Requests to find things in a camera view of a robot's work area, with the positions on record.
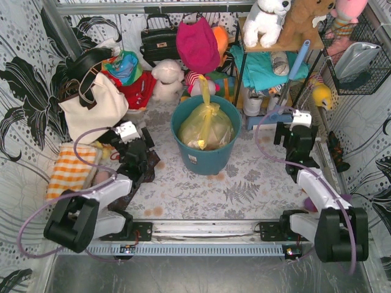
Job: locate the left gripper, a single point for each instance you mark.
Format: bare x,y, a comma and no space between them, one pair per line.
142,138

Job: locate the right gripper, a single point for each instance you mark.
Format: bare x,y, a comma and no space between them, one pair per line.
287,134

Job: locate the yellow trash bag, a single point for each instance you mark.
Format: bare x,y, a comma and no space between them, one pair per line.
208,127

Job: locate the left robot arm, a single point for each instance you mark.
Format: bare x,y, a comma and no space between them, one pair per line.
99,212

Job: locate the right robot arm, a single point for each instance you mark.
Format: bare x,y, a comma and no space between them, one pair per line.
340,231

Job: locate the cream canvas tote bag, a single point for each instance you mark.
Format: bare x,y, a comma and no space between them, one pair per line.
109,107

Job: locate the teal trash bin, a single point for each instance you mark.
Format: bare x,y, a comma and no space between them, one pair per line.
204,162

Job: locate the magenta fabric bag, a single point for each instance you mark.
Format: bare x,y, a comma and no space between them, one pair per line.
197,46

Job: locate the blue flat mop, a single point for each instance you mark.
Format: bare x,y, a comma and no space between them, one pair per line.
280,113

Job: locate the white sneaker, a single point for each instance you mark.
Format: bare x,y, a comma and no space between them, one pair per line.
252,105

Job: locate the red garment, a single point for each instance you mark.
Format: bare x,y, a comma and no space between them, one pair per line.
139,93

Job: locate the yellow plush duck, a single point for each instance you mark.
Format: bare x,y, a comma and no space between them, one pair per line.
321,93

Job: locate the pink fuzzy case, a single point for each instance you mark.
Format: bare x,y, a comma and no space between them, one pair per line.
100,177

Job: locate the pink plush pig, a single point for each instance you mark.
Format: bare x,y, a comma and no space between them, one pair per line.
193,83

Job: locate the brown floral necktie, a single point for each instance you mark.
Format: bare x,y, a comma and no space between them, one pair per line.
137,178

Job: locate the white plush lamb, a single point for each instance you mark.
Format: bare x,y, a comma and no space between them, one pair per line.
169,77

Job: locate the rainbow striped cloth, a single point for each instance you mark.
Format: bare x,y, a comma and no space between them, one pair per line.
226,83

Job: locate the orange checkered cloth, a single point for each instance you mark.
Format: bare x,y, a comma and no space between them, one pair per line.
69,173

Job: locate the wooden metal shelf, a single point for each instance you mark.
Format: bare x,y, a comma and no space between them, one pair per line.
296,44

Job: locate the black leather handbag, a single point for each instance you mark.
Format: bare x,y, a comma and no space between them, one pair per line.
159,44

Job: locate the black hat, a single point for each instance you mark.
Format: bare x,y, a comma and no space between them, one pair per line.
78,68

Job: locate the silver foil pouch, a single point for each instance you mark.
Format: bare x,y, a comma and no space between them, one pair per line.
355,59

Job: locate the brown teddy bear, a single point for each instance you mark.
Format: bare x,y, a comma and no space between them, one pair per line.
302,20

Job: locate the white plush dog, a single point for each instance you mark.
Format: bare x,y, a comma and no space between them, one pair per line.
264,22

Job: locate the orange plush toy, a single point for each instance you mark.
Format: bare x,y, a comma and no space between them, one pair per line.
221,36

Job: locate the pink plush toy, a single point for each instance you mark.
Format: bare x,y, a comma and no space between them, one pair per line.
346,12

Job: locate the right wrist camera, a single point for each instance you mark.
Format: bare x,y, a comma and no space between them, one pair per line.
301,118

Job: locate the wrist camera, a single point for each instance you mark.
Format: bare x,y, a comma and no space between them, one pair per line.
301,118
127,132

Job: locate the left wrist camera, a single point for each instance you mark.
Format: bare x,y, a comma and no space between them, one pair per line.
127,132

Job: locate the black wire basket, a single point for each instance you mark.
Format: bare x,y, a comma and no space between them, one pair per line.
366,82

